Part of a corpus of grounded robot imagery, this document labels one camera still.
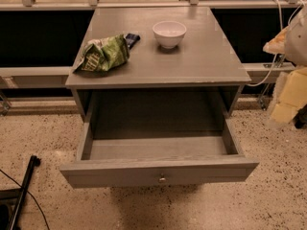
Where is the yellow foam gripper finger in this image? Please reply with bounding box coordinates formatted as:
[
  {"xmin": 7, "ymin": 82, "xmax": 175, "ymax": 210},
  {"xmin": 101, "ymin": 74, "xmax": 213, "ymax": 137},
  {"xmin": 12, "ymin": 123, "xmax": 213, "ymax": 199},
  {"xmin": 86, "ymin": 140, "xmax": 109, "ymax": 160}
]
[{"xmin": 268, "ymin": 66, "xmax": 307, "ymax": 125}]

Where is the green jalapeno chip bag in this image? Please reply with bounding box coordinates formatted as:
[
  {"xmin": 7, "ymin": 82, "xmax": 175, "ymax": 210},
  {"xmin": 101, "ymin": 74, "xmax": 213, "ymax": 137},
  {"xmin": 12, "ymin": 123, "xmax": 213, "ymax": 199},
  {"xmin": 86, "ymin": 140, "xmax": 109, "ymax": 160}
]
[{"xmin": 74, "ymin": 34, "xmax": 130, "ymax": 72}]

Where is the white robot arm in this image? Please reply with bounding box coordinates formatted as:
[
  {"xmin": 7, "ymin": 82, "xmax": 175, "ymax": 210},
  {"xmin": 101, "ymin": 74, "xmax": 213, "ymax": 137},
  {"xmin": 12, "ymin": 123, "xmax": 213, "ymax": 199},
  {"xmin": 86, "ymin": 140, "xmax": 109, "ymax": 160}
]
[{"xmin": 263, "ymin": 7, "xmax": 307, "ymax": 124}]

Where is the open grey top drawer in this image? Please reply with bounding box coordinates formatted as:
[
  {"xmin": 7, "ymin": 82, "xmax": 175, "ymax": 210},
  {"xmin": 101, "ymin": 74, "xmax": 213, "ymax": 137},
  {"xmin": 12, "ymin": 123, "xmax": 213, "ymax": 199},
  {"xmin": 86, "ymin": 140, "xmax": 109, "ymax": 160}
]
[{"xmin": 59, "ymin": 90, "xmax": 260, "ymax": 190}]

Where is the grey wooden cabinet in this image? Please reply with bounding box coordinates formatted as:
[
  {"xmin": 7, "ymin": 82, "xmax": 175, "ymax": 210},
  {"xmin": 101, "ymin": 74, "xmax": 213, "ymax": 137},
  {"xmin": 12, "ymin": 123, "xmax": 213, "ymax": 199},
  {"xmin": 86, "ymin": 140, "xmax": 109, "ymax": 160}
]
[{"xmin": 66, "ymin": 7, "xmax": 250, "ymax": 115}]

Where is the white ceramic bowl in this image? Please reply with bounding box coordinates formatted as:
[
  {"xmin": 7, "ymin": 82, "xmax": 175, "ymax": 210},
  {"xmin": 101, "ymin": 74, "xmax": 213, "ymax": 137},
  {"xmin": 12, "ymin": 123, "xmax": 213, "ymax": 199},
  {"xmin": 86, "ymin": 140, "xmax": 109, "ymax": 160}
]
[{"xmin": 153, "ymin": 21, "xmax": 187, "ymax": 49}]

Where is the dark blue snack packet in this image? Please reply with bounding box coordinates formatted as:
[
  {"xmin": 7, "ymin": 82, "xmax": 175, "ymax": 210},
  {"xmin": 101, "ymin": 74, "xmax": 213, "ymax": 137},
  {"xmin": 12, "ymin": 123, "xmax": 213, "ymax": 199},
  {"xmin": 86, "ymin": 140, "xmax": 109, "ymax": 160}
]
[{"xmin": 125, "ymin": 34, "xmax": 140, "ymax": 49}]

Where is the black stand leg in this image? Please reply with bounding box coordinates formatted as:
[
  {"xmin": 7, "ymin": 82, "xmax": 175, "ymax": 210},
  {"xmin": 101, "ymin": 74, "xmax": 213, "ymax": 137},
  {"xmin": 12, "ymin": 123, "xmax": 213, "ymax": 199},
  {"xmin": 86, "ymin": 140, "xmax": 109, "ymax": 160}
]
[{"xmin": 0, "ymin": 155, "xmax": 40, "ymax": 230}]

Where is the white cable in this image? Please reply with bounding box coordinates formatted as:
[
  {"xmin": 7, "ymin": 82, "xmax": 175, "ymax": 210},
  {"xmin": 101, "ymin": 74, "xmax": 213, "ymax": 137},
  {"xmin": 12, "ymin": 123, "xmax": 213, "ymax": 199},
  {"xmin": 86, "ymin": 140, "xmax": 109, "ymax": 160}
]
[{"xmin": 246, "ymin": 0, "xmax": 306, "ymax": 88}]

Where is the thin black floor cable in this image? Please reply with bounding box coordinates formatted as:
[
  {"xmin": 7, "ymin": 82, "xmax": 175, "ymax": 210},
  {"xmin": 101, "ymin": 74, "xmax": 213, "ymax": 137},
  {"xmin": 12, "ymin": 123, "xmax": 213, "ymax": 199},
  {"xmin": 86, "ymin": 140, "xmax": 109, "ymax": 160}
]
[{"xmin": 0, "ymin": 169, "xmax": 51, "ymax": 230}]

